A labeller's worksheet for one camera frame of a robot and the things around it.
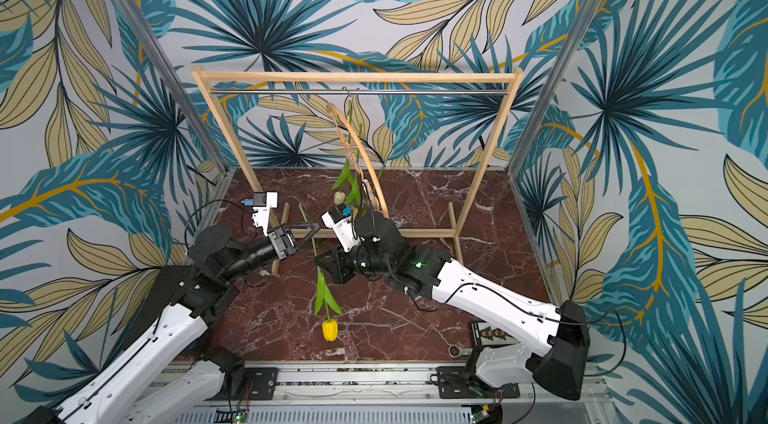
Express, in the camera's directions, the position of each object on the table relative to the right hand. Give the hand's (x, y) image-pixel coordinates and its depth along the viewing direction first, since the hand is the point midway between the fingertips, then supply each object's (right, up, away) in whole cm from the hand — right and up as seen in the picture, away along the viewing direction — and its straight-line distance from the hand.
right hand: (315, 260), depth 64 cm
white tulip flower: (+1, +14, +29) cm, 32 cm away
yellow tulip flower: (+2, -8, +1) cm, 8 cm away
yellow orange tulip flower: (+6, +13, +22) cm, 26 cm away
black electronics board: (+42, -24, +17) cm, 51 cm away
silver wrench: (+35, -27, +14) cm, 46 cm away
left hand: (+1, +6, -1) cm, 6 cm away
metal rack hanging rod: (+4, +48, +33) cm, 58 cm away
